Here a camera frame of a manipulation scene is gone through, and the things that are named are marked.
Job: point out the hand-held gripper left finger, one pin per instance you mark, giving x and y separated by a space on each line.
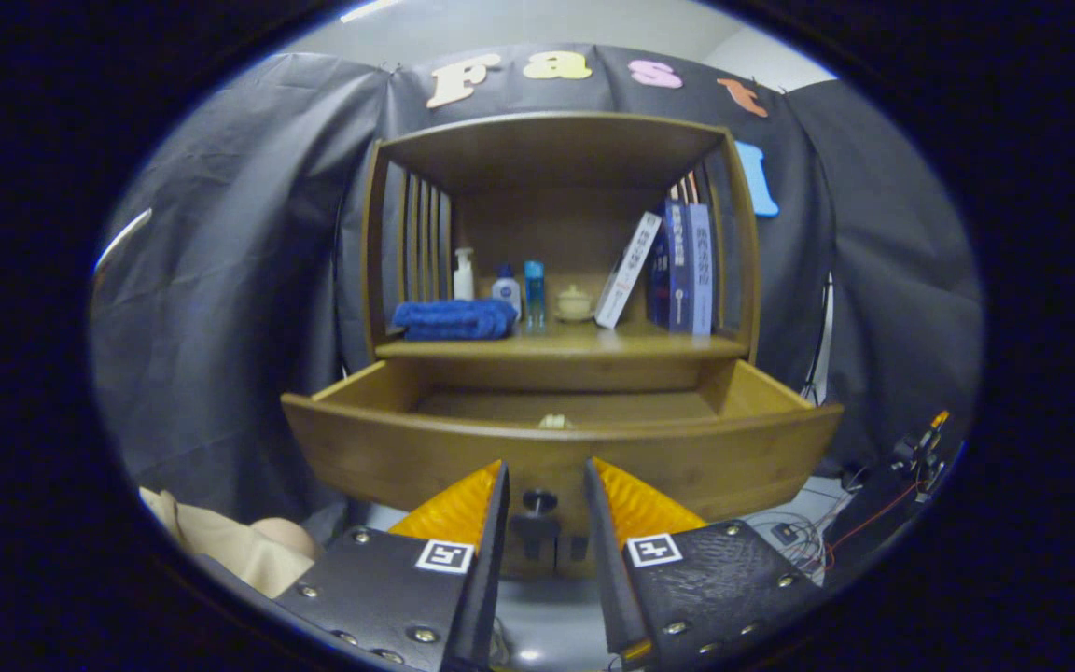
486 597

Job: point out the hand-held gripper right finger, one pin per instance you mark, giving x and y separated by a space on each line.
614 597

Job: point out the black drawer knob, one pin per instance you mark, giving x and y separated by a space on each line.
539 500

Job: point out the wooden drawer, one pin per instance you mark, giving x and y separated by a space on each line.
388 467

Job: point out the cream scrub brush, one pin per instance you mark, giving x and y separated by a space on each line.
556 423

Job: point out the wooden countertop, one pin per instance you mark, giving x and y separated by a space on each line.
575 343

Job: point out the wooden cabinet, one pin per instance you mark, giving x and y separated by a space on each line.
547 149

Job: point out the blue folded towel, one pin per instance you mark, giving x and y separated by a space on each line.
453 319

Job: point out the cream lidded teacup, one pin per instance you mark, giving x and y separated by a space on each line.
574 304

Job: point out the white bottle with blue cap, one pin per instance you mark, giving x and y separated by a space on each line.
507 294

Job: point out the clear blue bottle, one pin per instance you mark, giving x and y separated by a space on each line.
535 294

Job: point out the white pump bottle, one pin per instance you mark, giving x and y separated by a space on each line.
464 280

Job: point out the white book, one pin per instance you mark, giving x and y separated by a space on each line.
626 275

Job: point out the dark blue book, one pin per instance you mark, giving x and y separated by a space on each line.
673 271

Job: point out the pale lavender book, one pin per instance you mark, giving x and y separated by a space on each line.
701 275

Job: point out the orange and black clamp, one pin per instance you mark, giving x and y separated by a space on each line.
920 453

